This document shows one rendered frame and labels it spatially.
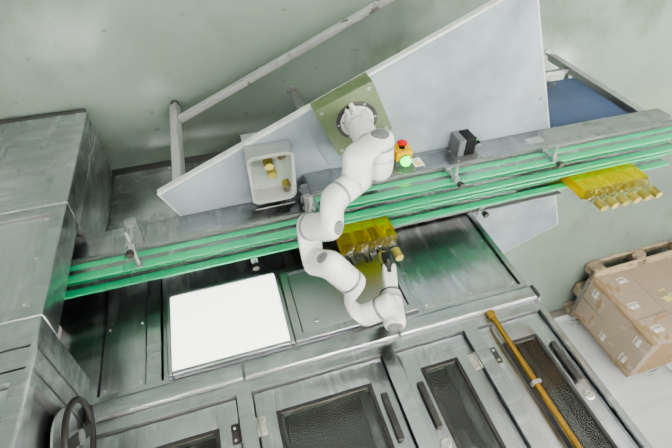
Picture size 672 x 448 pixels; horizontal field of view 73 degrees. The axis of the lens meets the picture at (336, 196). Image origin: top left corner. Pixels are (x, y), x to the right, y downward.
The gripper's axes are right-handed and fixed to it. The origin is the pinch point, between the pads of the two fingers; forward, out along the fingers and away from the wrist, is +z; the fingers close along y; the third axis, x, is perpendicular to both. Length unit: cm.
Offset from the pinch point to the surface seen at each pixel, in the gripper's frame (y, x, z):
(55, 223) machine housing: 24, 113, 1
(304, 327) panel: -12.2, 30.7, -19.6
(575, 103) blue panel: 11, -106, 89
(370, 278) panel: -12.7, 5.1, 1.6
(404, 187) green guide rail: 13.0, -9.8, 26.2
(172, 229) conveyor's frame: 7, 81, 13
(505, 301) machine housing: -13.6, -44.8, -10.8
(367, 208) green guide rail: 5.8, 5.1, 22.4
